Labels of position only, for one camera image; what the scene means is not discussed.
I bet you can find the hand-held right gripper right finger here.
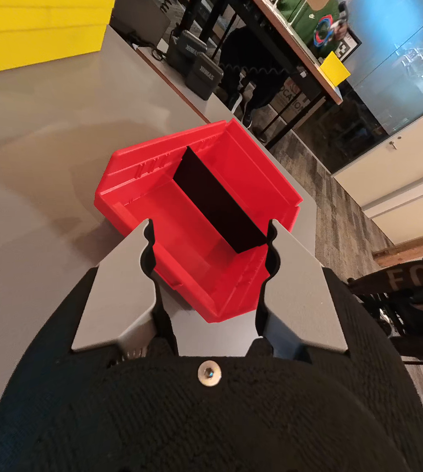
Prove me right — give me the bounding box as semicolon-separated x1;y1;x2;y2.
256;219;348;360

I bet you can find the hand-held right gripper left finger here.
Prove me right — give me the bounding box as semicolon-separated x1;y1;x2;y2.
71;218;159;356

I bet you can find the red storage bin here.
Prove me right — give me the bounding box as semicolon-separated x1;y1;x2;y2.
94;118;303;324

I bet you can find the large yellow storage bin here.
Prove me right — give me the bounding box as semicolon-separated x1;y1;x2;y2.
0;0;116;77

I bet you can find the black chair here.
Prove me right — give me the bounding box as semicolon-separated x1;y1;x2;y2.
346;258;423;366

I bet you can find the white double door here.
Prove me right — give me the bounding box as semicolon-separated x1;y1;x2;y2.
363;168;423;245

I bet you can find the cardboard box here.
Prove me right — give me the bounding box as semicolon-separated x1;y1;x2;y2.
270;77;312;123

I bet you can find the small yellow bin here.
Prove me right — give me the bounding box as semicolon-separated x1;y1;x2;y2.
319;51;351;88

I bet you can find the black hard case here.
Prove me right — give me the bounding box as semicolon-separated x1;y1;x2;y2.
186;54;224;101
167;29;208;76

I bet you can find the long brown-edged table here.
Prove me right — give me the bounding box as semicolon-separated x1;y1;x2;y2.
230;0;344;149

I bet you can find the framed marker tag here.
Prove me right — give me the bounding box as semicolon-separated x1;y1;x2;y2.
335;29;362;62

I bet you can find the glass partition window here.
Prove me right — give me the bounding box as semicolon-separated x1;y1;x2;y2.
296;0;423;175

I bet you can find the black box under table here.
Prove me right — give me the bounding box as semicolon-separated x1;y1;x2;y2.
110;0;171;48

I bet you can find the wooden post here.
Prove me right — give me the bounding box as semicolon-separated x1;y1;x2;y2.
372;229;423;268

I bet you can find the white door with lever handle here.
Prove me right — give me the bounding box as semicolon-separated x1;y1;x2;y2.
331;111;423;211

